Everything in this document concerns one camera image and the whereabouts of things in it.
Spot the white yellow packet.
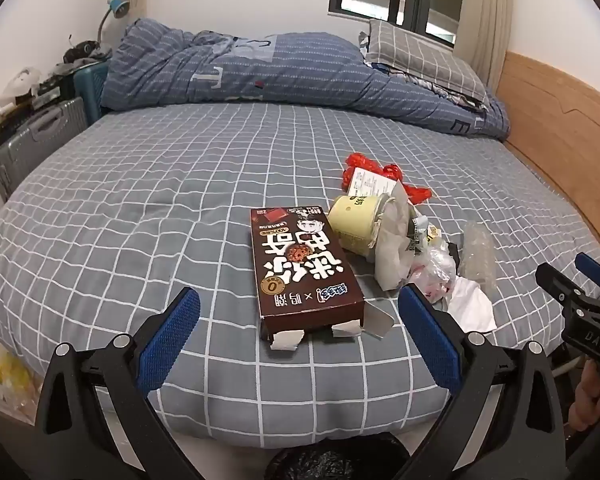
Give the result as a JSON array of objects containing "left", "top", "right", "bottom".
[{"left": 412, "top": 216, "right": 447, "bottom": 252}]

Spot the cream yellow cup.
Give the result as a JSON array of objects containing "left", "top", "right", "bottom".
[{"left": 327, "top": 194, "right": 398, "bottom": 261}]

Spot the grey suitcase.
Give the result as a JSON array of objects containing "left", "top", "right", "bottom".
[{"left": 0, "top": 96, "right": 91, "bottom": 204}]

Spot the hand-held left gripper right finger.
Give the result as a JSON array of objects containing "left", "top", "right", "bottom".
[{"left": 397, "top": 284, "right": 581, "bottom": 480}]

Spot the person's right hand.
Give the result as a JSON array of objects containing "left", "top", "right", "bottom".
[{"left": 568, "top": 359, "right": 600, "bottom": 432}]

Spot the white tissue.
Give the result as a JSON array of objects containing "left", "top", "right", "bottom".
[{"left": 446, "top": 277, "right": 497, "bottom": 334}]

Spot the dark clutter pile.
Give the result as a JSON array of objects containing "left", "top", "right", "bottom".
[{"left": 61, "top": 35, "right": 112, "bottom": 69}]

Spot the red plastic bag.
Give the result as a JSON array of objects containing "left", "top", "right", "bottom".
[{"left": 342, "top": 154, "right": 431, "bottom": 206}]

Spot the blue desk lamp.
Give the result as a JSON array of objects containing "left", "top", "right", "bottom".
[{"left": 96, "top": 0, "right": 132, "bottom": 54}]

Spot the grey checked pillow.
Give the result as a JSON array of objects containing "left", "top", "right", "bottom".
[{"left": 364, "top": 18, "right": 489, "bottom": 104}]

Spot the brown snack box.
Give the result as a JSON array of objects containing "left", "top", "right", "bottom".
[{"left": 250, "top": 205, "right": 395, "bottom": 353}]

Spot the wooden headboard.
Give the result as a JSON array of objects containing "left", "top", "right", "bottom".
[{"left": 495, "top": 51, "right": 600, "bottom": 262}]

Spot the black trash bin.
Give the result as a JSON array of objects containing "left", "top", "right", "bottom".
[{"left": 265, "top": 432, "right": 412, "bottom": 480}]

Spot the teal suitcase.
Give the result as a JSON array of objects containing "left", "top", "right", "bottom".
[{"left": 74, "top": 59, "right": 113, "bottom": 127}]

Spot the bed with grey checked sheet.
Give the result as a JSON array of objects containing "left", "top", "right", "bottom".
[{"left": 0, "top": 101, "right": 600, "bottom": 449}]

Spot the clear plastic bag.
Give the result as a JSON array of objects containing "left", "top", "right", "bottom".
[
  {"left": 409, "top": 245, "right": 462, "bottom": 307},
  {"left": 460, "top": 221, "right": 499, "bottom": 292}
]

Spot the yellow plastic bag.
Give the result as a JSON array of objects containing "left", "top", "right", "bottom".
[{"left": 0, "top": 352, "right": 44, "bottom": 427}]

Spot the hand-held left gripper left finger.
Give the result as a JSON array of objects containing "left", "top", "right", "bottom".
[{"left": 32, "top": 286, "right": 203, "bottom": 480}]

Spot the blue striped quilt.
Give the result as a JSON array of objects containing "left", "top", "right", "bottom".
[{"left": 101, "top": 18, "right": 511, "bottom": 142}]

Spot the white printed carton box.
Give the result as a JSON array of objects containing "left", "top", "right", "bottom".
[{"left": 347, "top": 169, "right": 397, "bottom": 199}]

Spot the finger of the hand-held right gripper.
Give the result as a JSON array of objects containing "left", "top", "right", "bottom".
[
  {"left": 575, "top": 252, "right": 600, "bottom": 307},
  {"left": 535, "top": 261, "right": 597, "bottom": 312}
]

